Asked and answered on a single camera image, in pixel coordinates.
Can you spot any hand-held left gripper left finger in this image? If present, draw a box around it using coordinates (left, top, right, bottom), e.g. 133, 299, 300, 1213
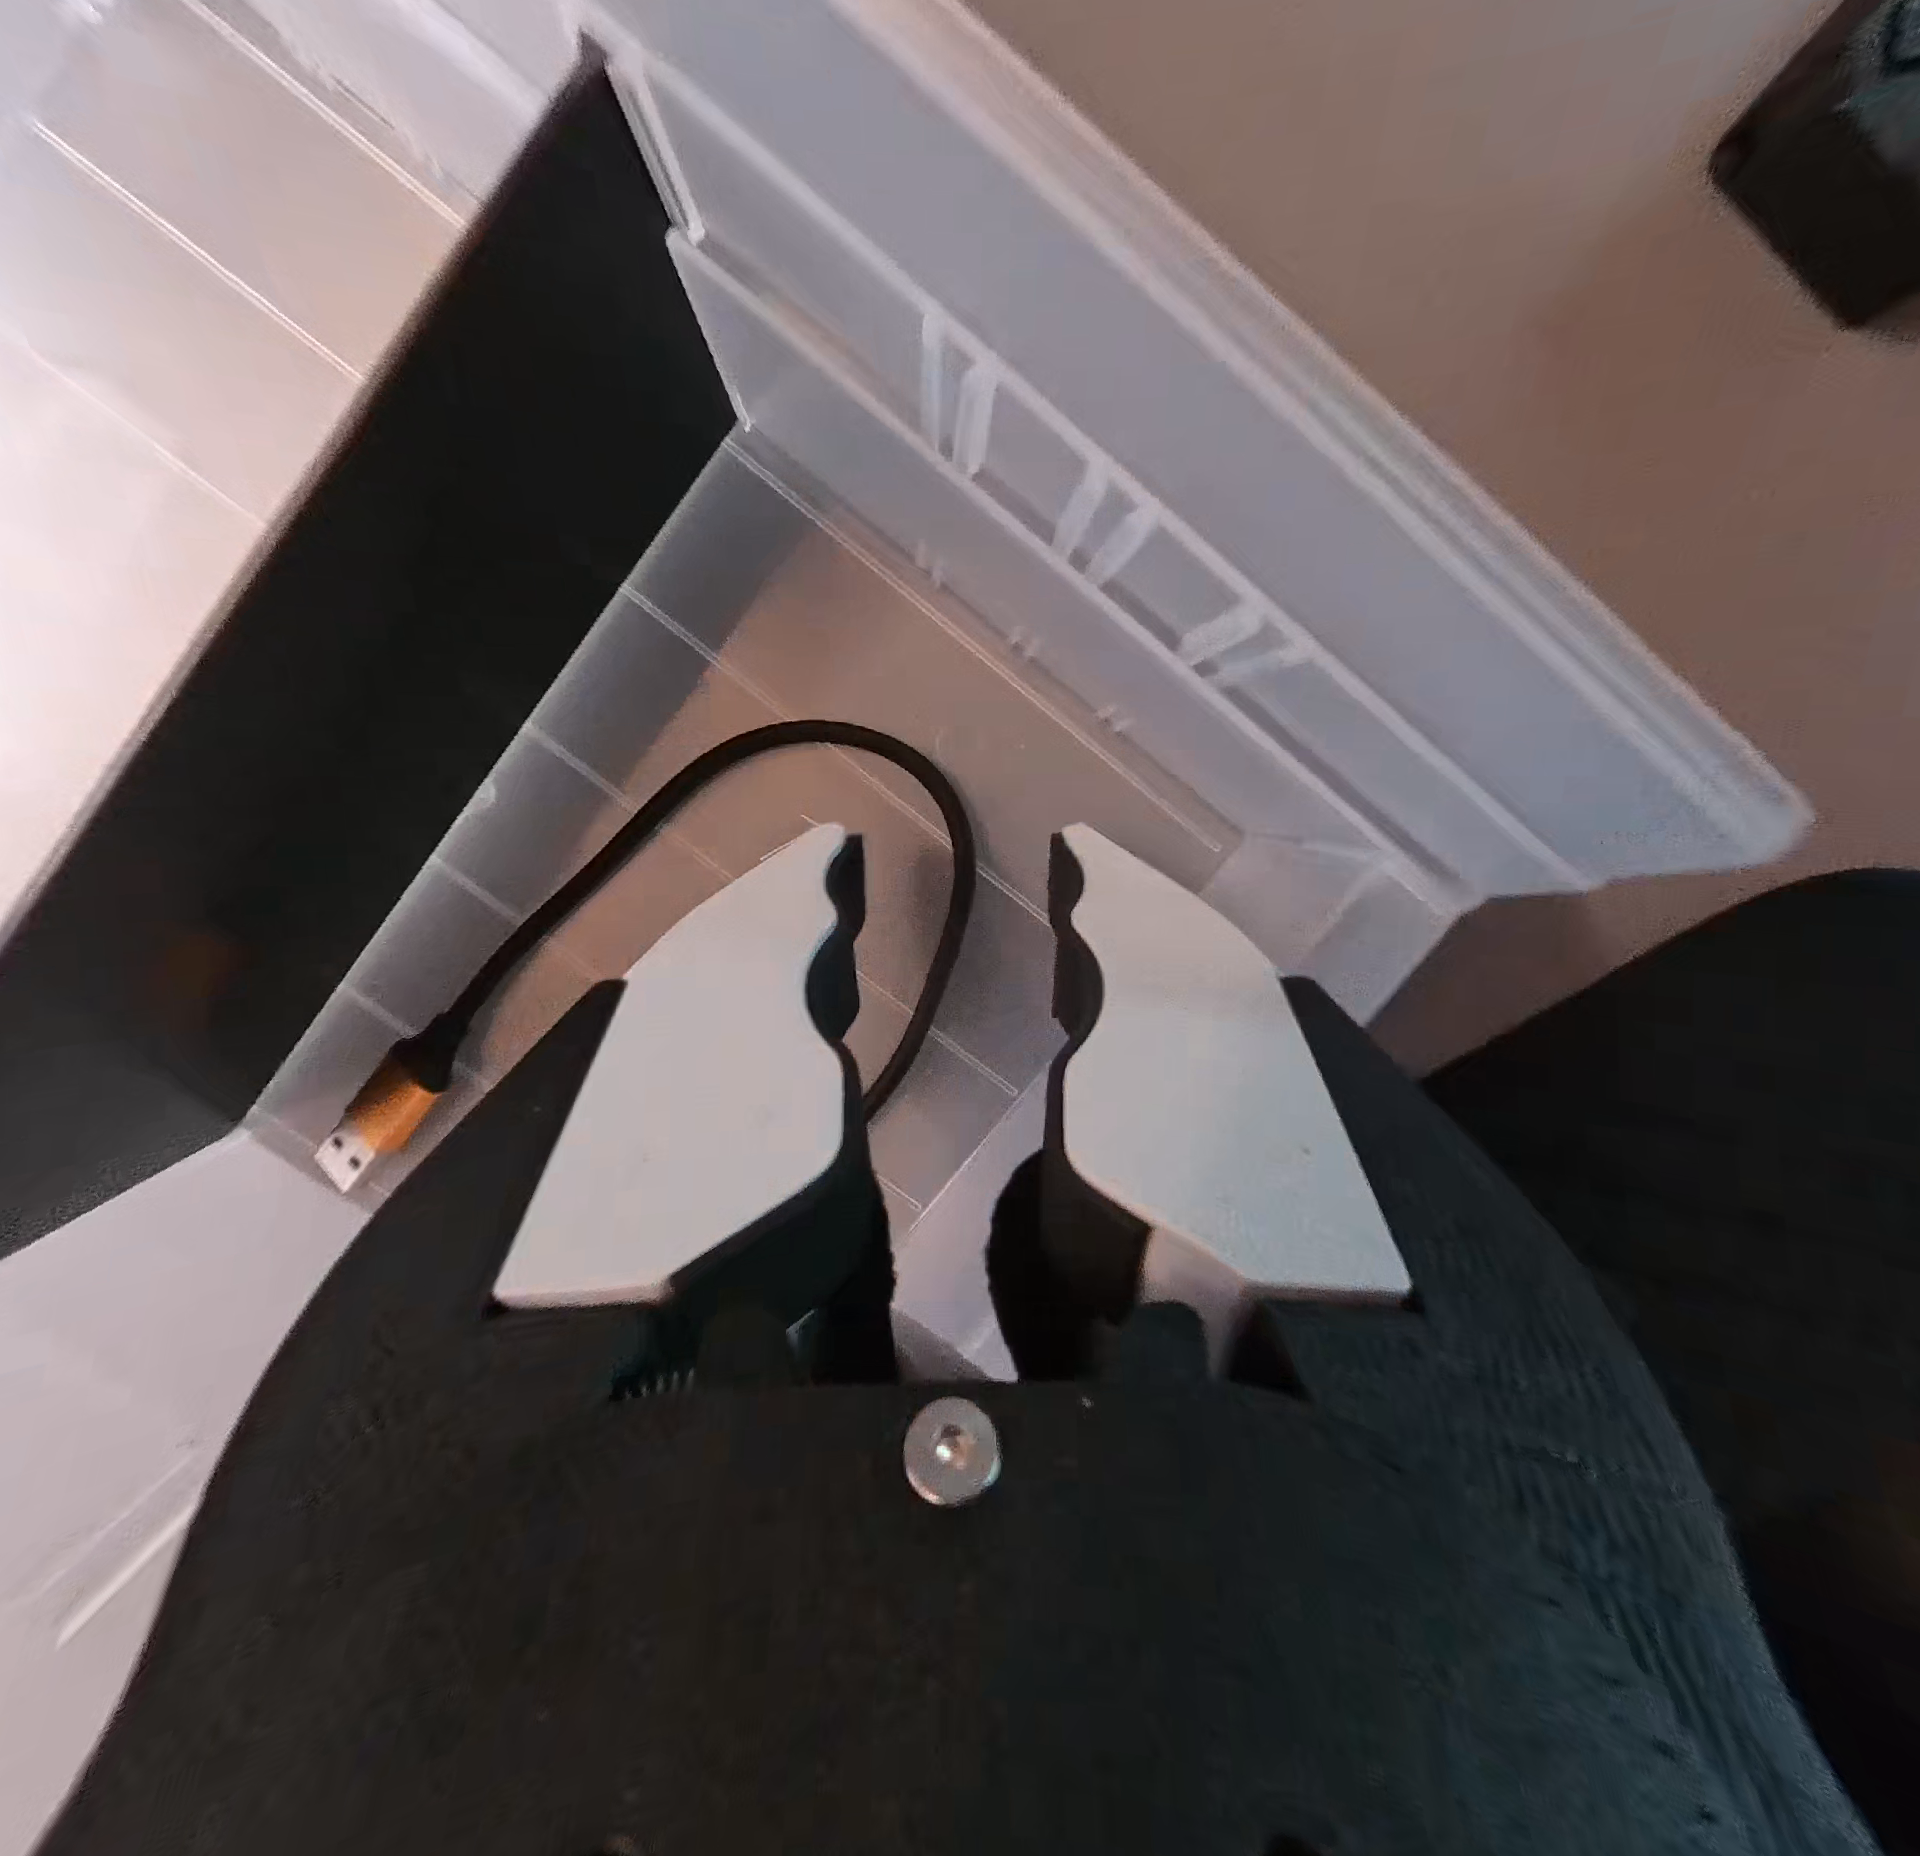
491, 822, 876, 1310

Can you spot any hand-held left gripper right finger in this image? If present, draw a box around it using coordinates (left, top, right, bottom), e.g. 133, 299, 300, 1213
1046, 824, 1415, 1310

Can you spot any orange plug USB cable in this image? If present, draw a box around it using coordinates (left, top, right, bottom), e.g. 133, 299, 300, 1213
316, 719, 981, 1198

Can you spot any clear plastic bin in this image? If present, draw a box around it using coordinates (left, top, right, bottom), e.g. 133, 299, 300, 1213
0, 0, 602, 927
0, 0, 1816, 1842

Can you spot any person's black printed shirt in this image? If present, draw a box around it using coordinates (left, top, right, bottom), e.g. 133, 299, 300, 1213
1416, 865, 1920, 1842

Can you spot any black flat panel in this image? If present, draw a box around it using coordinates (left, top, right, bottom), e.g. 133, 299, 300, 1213
0, 49, 740, 1267

